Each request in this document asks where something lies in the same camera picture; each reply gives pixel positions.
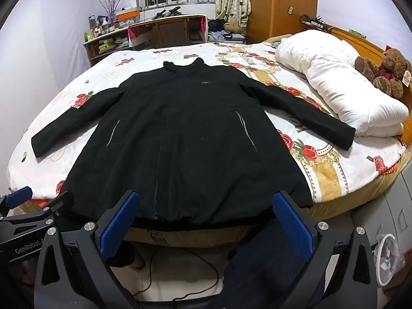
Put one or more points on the black coat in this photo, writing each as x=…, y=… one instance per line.
x=194, y=142

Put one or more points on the pile of clothes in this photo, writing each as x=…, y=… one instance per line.
x=225, y=32

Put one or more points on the white folded duvet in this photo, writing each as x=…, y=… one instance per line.
x=329, y=66

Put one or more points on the brown teddy bear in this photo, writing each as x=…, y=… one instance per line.
x=391, y=77

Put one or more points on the dried flower branches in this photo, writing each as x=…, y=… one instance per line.
x=112, y=0

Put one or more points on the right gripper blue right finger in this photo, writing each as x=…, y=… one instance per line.
x=297, y=224

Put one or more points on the orange storage box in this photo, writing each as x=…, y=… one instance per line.
x=128, y=13

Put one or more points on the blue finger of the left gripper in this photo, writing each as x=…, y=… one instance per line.
x=17, y=198

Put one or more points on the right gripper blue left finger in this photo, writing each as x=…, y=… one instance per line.
x=113, y=225

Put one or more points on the wooden shelf with items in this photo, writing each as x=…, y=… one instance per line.
x=102, y=42

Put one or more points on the wooden desk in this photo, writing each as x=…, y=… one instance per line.
x=171, y=31

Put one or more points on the orange wooden wardrobe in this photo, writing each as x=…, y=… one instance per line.
x=269, y=18

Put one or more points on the grey cabinet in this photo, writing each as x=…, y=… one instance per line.
x=388, y=214

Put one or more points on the rose print bed sheet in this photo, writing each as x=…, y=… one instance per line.
x=346, y=178

